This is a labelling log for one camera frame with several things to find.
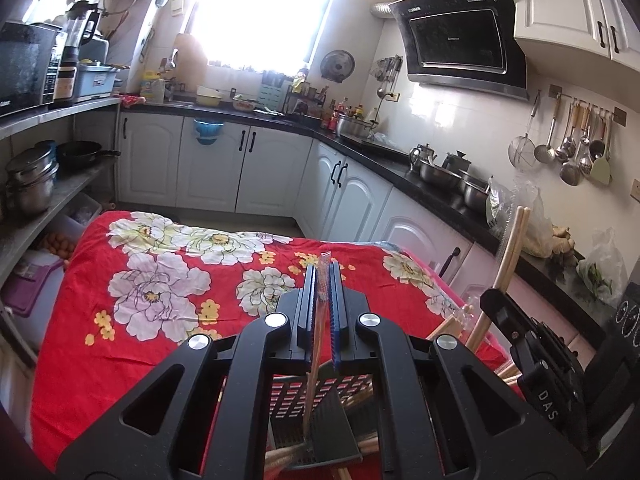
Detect row of sauce bottles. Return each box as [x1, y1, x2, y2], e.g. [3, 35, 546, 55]
[320, 96, 367, 123]

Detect bag of green vegetables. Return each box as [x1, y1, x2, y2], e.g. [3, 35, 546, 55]
[575, 229, 627, 307]

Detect yellow basin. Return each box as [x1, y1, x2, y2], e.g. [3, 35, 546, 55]
[195, 85, 224, 107]

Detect steel kettle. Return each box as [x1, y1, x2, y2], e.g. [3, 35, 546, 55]
[408, 143, 437, 174]

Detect brown wooden chopsticks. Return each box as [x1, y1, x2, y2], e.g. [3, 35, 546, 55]
[425, 305, 473, 341]

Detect pile of orange fruits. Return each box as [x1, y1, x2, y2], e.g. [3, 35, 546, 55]
[39, 232, 77, 261]

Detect bright kitchen window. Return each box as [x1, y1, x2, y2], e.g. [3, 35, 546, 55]
[190, 0, 346, 68]

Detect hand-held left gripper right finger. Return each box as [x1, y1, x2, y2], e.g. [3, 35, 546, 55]
[328, 261, 585, 480]

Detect clear plastic storage box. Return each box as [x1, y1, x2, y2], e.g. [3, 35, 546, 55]
[50, 194, 102, 241]

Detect plastic chopsticks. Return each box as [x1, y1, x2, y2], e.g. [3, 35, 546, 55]
[301, 251, 335, 445]

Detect row of hanging kitchen utensils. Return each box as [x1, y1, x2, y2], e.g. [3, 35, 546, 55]
[507, 90, 615, 188]

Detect light wooden chopstick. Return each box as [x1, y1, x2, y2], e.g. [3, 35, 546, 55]
[492, 206, 526, 291]
[469, 208, 532, 352]

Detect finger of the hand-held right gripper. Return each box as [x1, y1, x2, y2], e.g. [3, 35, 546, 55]
[479, 286, 587, 426]

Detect black range hood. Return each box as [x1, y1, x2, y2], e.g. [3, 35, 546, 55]
[388, 0, 531, 104]

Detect black frying pan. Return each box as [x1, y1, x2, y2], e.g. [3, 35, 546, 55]
[56, 140, 122, 167]

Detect cluster of hanging kitchen tools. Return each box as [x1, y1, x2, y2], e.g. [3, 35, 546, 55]
[372, 55, 403, 98]

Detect black blender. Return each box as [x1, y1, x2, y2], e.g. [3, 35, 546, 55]
[52, 2, 101, 109]

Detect clear plastic bags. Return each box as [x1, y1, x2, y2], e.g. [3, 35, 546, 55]
[487, 180, 553, 258]

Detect stack of steel pots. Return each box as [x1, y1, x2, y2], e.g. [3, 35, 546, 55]
[5, 147, 60, 217]

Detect metal shelf rack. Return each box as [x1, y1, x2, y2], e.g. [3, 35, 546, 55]
[0, 95, 123, 361]

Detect yellow detergent bottle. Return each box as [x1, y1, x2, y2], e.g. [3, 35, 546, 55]
[139, 72, 167, 104]

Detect steel cooking pot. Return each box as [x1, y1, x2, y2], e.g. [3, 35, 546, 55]
[334, 112, 377, 139]

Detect black plastic utensil basket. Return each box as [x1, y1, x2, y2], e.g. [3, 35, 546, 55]
[268, 377, 366, 471]

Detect red floral blanket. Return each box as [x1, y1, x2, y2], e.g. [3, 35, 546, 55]
[30, 210, 506, 480]

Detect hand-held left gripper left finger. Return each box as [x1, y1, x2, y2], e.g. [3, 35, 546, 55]
[55, 263, 321, 480]

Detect grey dish tub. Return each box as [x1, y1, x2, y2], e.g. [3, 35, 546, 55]
[75, 62, 123, 102]

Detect white lower cabinets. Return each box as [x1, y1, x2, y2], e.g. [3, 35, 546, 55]
[116, 110, 501, 301]

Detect blue hanging bin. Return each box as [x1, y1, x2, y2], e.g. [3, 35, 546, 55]
[193, 118, 226, 147]

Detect dark kettle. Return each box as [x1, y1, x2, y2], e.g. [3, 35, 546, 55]
[442, 150, 473, 175]

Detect purple lidded storage box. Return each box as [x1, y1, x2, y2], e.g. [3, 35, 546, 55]
[0, 252, 65, 318]

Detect white upper cabinet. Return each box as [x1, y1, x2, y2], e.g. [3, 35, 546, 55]
[514, 0, 640, 75]

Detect wooden cutting board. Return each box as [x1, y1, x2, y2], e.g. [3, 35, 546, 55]
[172, 33, 209, 95]

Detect steel basin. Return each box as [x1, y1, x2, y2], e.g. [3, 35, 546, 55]
[418, 159, 463, 187]
[459, 172, 493, 211]

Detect small wall fan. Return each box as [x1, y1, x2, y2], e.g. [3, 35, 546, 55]
[320, 49, 357, 84]

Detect teal knife block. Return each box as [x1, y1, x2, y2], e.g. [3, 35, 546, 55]
[260, 71, 287, 111]

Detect ginger root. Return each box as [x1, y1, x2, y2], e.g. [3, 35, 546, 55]
[551, 226, 577, 257]

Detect black microwave oven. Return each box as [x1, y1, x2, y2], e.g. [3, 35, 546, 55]
[0, 22, 60, 117]

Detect silver exhaust duct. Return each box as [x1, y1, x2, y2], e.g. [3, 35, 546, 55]
[369, 0, 436, 20]

